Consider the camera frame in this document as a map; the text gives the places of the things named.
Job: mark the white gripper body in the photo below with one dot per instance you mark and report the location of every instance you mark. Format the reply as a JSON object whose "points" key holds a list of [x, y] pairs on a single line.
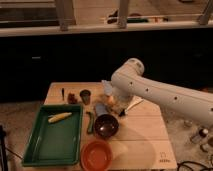
{"points": [[120, 101]]}

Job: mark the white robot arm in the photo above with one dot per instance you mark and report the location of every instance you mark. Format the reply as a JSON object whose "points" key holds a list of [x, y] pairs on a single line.
{"points": [[196, 105]]}

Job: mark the small metal cup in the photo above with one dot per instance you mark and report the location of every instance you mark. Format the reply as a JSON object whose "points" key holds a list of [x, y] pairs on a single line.
{"points": [[85, 96]]}

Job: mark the yellow apple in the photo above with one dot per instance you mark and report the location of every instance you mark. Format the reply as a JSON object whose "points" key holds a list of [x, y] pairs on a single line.
{"points": [[110, 100]]}

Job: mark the blue grey sponge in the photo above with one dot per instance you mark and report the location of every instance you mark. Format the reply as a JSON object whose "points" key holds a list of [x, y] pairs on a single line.
{"points": [[100, 109]]}

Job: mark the dark purple bowl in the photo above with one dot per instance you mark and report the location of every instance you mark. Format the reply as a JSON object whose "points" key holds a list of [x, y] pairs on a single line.
{"points": [[106, 126]]}

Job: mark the green cucumber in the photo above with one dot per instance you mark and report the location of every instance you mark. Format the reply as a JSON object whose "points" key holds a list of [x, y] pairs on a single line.
{"points": [[91, 122]]}

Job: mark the black marker pen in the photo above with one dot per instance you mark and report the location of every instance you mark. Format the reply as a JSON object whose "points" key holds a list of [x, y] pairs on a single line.
{"points": [[62, 91]]}

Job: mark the orange plastic bowl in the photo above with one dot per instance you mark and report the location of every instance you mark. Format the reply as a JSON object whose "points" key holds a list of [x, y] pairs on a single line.
{"points": [[96, 155]]}

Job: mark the yellow corn cob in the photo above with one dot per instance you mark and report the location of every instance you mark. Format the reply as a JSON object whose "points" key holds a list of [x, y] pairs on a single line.
{"points": [[58, 117]]}

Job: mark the green plastic tray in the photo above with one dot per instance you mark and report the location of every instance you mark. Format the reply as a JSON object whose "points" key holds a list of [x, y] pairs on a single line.
{"points": [[54, 144]]}

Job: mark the white handled dish brush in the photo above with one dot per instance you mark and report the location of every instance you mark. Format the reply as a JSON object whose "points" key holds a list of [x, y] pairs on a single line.
{"points": [[135, 101]]}

